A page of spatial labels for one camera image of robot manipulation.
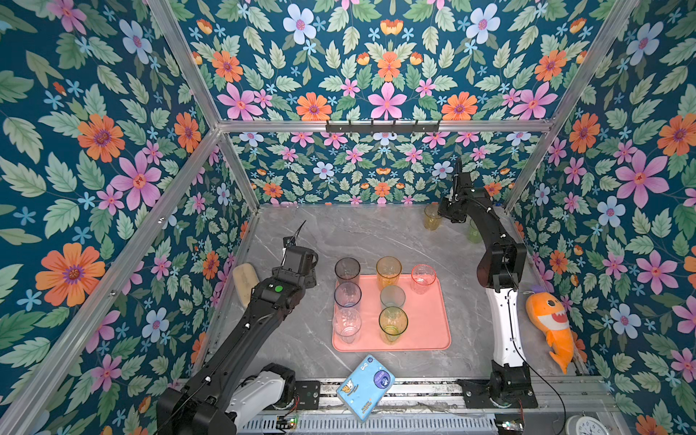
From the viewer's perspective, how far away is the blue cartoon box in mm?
689

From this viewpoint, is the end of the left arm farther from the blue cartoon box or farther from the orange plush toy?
the orange plush toy

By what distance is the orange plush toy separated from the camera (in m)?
0.79

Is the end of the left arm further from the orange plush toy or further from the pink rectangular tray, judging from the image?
the orange plush toy

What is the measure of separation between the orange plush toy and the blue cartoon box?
49cm
